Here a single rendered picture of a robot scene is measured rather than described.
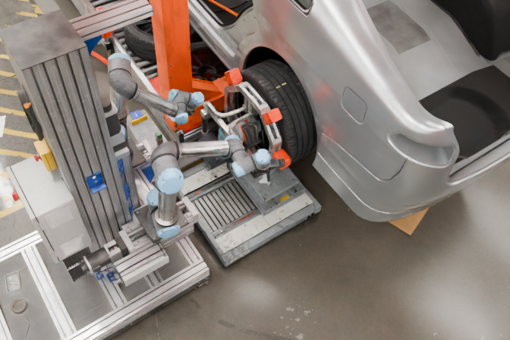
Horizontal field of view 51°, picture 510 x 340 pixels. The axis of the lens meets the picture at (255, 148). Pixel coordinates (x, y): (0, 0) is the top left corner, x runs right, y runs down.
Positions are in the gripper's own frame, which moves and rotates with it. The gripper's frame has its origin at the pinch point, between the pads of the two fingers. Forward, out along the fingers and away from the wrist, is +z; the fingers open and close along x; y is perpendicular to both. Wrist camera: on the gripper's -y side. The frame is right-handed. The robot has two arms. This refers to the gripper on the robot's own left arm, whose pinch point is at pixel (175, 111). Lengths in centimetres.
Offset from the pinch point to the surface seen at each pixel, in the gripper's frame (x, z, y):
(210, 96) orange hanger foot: 36.3, 14.3, -0.3
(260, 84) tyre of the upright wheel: 32, -49, 13
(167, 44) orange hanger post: -0.4, -34.0, -32.9
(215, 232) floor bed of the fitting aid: 1, 41, 83
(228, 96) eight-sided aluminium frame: 30.8, -14.8, 7.3
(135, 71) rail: 30, 84, -51
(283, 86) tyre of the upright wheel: 41, -55, 20
